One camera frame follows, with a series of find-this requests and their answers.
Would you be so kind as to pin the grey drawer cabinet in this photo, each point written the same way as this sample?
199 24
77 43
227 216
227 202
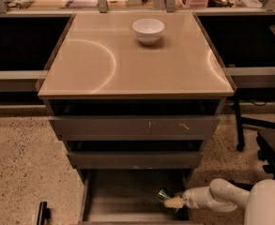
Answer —
101 69

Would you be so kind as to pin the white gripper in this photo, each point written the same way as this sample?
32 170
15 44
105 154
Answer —
190 198

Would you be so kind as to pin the middle grey drawer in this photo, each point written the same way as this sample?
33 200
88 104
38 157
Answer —
135 160

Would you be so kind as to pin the white ceramic bowl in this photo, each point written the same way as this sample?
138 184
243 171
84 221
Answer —
148 31

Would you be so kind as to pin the black office chair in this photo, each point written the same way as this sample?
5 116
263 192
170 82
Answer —
266 135

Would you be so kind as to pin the black object on floor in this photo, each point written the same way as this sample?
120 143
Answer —
44 214

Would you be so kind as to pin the top grey drawer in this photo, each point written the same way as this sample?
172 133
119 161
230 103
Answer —
134 128

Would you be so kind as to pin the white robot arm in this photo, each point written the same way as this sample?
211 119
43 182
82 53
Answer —
222 196

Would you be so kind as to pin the green soda can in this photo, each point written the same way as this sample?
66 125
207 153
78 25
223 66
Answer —
164 194

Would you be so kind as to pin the bottom open grey drawer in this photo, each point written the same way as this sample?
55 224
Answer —
129 197

